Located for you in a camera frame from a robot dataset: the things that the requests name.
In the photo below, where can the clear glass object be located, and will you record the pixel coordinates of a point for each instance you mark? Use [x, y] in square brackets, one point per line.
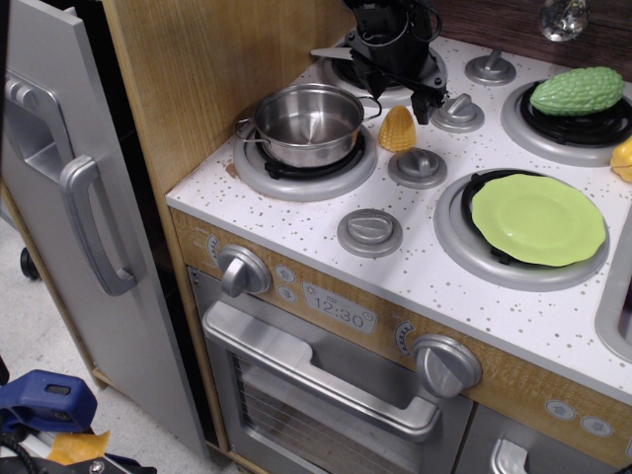
[563, 20]

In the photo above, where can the stainless steel pot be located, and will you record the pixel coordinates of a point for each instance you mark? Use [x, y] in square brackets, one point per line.
[308, 125]

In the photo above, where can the back left stove burner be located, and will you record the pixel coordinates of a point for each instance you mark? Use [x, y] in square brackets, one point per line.
[335, 68]

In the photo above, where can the grey stovetop knob back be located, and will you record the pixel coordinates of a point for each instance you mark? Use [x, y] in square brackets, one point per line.
[490, 70]

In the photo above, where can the green toy bitter gourd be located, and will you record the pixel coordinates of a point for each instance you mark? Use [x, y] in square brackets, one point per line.
[579, 92]

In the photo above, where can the grey toy fridge door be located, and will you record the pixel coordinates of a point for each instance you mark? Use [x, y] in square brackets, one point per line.
[72, 164]

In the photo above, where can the stove burner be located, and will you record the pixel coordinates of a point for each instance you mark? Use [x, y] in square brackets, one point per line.
[586, 141]
[465, 245]
[335, 68]
[258, 172]

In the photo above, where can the grey stovetop knob middle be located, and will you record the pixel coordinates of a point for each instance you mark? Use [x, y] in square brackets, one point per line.
[417, 169]

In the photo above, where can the right silver oven dial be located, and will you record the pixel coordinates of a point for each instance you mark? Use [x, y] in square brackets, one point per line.
[444, 366]

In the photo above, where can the grey stovetop knob upper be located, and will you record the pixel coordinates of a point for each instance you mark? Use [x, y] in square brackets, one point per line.
[459, 115]

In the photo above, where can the grey toy sink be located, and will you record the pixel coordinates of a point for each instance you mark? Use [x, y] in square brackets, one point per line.
[612, 321]

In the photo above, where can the yellow tape piece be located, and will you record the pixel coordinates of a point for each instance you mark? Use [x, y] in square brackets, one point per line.
[68, 449]

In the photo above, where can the front right stove burner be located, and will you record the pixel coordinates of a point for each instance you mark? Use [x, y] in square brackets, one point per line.
[465, 245]

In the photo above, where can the left silver oven dial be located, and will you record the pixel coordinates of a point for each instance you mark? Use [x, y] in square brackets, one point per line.
[242, 271]

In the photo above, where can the silver oven door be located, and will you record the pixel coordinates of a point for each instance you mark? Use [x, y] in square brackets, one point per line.
[296, 398]

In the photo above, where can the silver oven dial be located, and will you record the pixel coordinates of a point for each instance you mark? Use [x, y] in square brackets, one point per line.
[444, 366]
[242, 271]

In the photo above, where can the grey lower cabinet door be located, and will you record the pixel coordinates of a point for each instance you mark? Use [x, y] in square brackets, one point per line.
[497, 444]

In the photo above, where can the back right stove burner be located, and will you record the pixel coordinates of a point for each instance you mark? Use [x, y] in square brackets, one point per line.
[586, 141]

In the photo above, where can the grey stovetop knob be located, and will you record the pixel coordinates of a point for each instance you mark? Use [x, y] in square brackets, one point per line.
[459, 115]
[490, 70]
[417, 169]
[370, 233]

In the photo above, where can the yellow toy corn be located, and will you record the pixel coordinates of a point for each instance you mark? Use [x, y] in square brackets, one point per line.
[398, 132]

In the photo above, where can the front left stove burner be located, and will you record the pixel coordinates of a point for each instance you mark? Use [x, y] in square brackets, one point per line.
[258, 172]

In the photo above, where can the grey stovetop knob front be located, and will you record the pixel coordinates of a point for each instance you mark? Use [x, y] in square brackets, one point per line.
[370, 233]

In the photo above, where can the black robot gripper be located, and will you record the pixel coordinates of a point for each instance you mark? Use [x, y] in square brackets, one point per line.
[391, 44]

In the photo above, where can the oven clock display panel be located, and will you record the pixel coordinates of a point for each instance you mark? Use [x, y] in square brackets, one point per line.
[339, 308]

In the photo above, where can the black caster wheel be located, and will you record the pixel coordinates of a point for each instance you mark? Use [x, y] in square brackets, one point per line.
[28, 266]

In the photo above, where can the light green plastic plate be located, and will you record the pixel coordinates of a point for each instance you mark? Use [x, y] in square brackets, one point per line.
[538, 220]

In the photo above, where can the blue clamp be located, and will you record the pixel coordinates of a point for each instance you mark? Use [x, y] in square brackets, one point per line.
[47, 402]

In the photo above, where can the yellow toy vegetable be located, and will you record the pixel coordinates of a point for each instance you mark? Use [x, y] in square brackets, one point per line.
[621, 160]

